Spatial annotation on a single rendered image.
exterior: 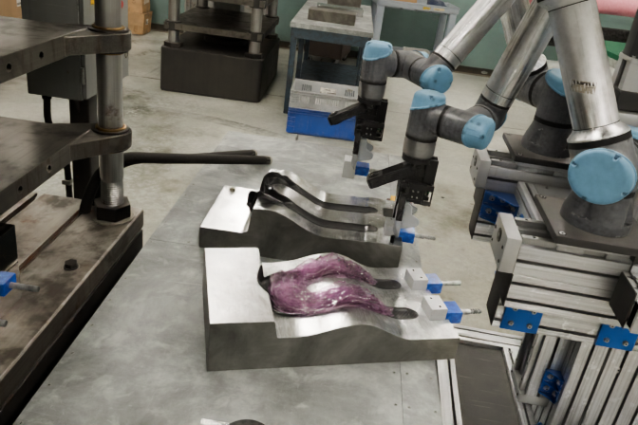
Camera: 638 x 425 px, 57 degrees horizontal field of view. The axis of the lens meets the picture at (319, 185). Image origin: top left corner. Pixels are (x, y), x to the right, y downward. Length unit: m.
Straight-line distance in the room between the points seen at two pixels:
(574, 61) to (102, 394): 1.04
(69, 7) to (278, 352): 1.00
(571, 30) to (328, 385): 0.80
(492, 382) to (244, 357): 1.25
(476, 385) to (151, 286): 1.24
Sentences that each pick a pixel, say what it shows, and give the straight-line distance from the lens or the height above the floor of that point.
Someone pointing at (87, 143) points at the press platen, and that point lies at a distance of 1.51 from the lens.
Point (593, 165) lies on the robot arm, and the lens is 1.23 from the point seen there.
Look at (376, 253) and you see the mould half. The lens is 1.46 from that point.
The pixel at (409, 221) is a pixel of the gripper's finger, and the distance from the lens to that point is 1.45.
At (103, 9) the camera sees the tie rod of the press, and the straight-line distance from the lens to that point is 1.49.
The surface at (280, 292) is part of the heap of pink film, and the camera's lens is 1.20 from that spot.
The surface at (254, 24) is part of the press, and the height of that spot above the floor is 0.70.
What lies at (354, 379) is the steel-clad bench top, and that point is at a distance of 1.18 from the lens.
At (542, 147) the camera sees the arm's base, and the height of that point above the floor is 1.06.
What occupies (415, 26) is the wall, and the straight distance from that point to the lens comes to 7.98.
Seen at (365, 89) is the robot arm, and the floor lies 1.18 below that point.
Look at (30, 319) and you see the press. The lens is 1.34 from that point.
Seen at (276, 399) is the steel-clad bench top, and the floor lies 0.80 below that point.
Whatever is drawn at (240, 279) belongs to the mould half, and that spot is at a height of 0.91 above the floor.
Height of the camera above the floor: 1.58
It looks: 24 degrees down
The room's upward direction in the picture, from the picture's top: 8 degrees clockwise
